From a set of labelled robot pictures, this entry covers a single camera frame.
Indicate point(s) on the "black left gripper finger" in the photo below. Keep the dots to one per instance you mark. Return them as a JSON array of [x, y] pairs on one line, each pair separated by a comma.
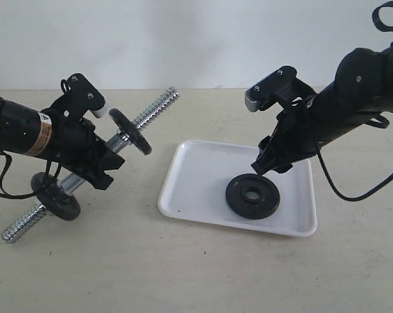
[[108, 160], [98, 178]]

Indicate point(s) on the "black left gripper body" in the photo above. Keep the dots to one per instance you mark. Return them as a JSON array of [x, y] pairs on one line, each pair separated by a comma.
[[76, 147]]

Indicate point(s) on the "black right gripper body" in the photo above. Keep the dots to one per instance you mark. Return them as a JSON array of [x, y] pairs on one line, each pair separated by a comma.
[[295, 136]]

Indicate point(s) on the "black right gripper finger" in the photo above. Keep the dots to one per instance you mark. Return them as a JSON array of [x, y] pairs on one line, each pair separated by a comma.
[[279, 167], [263, 164]]

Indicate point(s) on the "chrome threaded dumbbell bar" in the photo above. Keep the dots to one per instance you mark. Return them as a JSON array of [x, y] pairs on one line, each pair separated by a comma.
[[72, 182]]

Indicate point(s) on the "black weight plate end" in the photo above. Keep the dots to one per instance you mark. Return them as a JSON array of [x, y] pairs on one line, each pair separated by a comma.
[[129, 129]]

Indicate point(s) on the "black weight plate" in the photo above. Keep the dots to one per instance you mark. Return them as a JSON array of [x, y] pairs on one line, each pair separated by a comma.
[[51, 195], [252, 196]]

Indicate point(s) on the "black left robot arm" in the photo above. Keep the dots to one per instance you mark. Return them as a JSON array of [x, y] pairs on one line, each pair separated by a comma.
[[26, 131]]

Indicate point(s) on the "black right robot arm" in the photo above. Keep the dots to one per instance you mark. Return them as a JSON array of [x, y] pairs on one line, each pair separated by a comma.
[[362, 90]]

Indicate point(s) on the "white rectangular plastic tray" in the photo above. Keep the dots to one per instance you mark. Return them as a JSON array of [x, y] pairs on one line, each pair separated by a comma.
[[195, 189]]

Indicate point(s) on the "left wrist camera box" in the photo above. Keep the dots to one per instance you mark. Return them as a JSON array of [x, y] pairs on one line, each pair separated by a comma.
[[81, 96]]

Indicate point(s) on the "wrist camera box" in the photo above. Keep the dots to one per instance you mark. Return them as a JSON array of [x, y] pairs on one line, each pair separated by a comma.
[[81, 96], [282, 87]]

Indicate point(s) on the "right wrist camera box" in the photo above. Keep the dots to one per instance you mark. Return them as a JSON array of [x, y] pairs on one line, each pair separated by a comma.
[[282, 87]]

